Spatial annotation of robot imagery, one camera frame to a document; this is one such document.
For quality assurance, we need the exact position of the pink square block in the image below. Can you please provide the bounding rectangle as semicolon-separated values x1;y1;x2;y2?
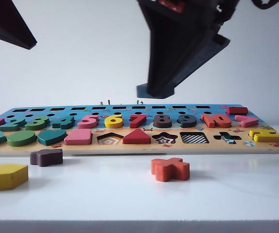
64;128;93;146

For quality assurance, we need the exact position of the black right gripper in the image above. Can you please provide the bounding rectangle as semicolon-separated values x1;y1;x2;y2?
137;0;236;99

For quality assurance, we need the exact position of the teal number four piece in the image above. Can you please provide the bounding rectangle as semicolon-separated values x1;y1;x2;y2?
51;116;76;130

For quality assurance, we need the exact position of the green circle block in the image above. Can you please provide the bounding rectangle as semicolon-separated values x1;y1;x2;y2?
6;130;37;148

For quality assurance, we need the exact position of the orange cross block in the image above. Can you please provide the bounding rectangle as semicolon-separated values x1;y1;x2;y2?
151;157;191;183

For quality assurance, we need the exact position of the dark blue square block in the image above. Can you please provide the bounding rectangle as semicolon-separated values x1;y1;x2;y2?
136;84;152;98

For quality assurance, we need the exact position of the brown star block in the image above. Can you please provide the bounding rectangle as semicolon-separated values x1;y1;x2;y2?
29;149;64;167

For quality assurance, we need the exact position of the colourful wooden puzzle board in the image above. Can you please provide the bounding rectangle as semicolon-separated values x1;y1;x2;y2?
0;103;279;157

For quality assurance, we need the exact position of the teal heart block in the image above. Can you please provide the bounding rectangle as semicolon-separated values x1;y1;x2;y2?
37;129;68;147

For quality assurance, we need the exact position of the pink angled sign block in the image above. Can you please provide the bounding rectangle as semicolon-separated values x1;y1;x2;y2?
234;115;259;128

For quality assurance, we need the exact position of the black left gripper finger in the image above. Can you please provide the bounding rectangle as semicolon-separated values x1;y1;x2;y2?
0;0;38;50

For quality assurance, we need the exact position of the yellow pentagon block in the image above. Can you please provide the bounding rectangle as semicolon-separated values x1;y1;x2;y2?
0;164;29;193

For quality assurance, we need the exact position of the red minus sign block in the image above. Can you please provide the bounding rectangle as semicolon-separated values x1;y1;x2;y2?
226;106;248;115

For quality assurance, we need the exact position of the orange number ten piece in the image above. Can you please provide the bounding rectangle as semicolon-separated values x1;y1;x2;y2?
201;113;233;129

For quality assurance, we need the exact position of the pink number five piece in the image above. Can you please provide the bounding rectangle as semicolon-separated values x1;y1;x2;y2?
77;114;100;129

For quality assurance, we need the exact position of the dark blue number nine piece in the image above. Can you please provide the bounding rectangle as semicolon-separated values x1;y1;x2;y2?
177;114;196;129

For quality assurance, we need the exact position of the red triangle block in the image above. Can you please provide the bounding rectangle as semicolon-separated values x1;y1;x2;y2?
122;128;152;145

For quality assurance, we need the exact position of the teal number two piece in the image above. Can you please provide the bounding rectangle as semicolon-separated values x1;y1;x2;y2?
0;117;26;132

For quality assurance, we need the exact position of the red number seven piece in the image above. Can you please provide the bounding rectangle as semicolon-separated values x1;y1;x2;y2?
129;114;150;129

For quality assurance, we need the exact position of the green number three piece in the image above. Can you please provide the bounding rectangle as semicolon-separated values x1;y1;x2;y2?
24;116;50;131

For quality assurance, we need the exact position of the yellow number six piece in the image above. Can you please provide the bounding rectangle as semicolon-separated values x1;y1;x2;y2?
104;114;124;129

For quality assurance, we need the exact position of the yellow sign block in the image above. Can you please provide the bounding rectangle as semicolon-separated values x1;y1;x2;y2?
248;128;279;143

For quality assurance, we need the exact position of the brown number eight piece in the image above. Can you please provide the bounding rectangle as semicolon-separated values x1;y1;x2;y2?
153;114;172;129

